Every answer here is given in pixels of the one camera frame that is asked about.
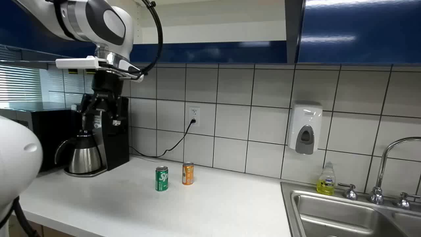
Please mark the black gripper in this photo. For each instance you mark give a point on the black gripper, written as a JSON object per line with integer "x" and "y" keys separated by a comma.
{"x": 107, "y": 85}

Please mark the open blue wall cabinet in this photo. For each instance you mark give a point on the open blue wall cabinet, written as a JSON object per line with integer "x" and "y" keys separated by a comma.
{"x": 211, "y": 40}

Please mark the black microwave oven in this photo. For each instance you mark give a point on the black microwave oven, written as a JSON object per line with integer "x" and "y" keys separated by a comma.
{"x": 53, "y": 136}

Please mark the white wall soap dispenser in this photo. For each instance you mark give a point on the white wall soap dispenser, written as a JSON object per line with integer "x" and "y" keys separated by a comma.
{"x": 304, "y": 127}

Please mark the white wall outlet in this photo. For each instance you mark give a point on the white wall outlet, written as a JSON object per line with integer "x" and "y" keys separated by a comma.
{"x": 192, "y": 116}

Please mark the orange soda can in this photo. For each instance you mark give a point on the orange soda can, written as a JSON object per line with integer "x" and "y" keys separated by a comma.
{"x": 188, "y": 174}

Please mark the green soda can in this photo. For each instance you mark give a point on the green soda can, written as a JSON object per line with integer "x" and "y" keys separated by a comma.
{"x": 162, "y": 178}

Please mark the steel coffee carafe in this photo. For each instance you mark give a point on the steel coffee carafe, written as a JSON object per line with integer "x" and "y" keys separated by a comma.
{"x": 83, "y": 156}

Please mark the closed blue cabinet door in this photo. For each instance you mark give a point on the closed blue cabinet door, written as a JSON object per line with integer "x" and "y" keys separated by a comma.
{"x": 359, "y": 31}

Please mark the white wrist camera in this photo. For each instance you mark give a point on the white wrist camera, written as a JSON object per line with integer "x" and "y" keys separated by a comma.
{"x": 79, "y": 64}

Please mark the yellow dish soap bottle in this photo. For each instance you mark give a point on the yellow dish soap bottle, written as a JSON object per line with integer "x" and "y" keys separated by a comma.
{"x": 326, "y": 181}

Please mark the stainless steel sink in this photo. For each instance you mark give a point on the stainless steel sink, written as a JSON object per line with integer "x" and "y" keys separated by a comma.
{"x": 350, "y": 215}

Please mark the black coffee maker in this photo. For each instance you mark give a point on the black coffee maker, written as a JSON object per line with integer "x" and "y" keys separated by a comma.
{"x": 117, "y": 145}

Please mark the chrome sink faucet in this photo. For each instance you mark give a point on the chrome sink faucet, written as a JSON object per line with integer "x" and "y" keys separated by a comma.
{"x": 386, "y": 167}

